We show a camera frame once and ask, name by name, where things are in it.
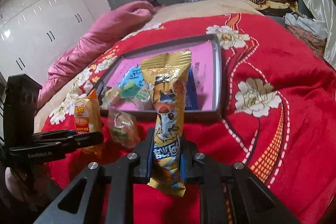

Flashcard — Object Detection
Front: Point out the green milk candy packet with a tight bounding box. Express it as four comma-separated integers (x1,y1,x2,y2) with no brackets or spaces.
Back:
100,80,153,110

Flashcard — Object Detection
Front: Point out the white wardrobe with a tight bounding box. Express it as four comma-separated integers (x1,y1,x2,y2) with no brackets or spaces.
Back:
1,0,93,84

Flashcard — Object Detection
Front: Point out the round cake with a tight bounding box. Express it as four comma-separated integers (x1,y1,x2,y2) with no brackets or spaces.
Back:
108,109,141,149

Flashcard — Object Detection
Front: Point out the grey crumpled clothes pile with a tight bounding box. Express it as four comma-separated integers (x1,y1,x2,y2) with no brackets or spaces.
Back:
284,11,327,58

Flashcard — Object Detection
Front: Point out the orange bread snack packet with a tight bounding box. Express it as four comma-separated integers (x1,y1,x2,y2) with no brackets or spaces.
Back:
73,89,104,158

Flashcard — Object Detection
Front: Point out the pink satin quilt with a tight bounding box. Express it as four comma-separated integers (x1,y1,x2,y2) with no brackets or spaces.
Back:
37,1,159,109

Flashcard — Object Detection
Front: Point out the blue Oreo packet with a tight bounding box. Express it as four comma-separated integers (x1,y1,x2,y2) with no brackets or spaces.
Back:
185,68,199,110

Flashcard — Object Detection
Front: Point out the grey shallow box tray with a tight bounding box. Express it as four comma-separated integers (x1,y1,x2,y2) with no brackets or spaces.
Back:
93,33,223,123

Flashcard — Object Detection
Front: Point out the yellow cartoon snack packet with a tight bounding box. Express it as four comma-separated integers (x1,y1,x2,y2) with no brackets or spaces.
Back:
141,50,192,197

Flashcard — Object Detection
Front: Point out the pink Chinese book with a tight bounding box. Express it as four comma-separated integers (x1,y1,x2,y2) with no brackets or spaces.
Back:
103,40,219,111

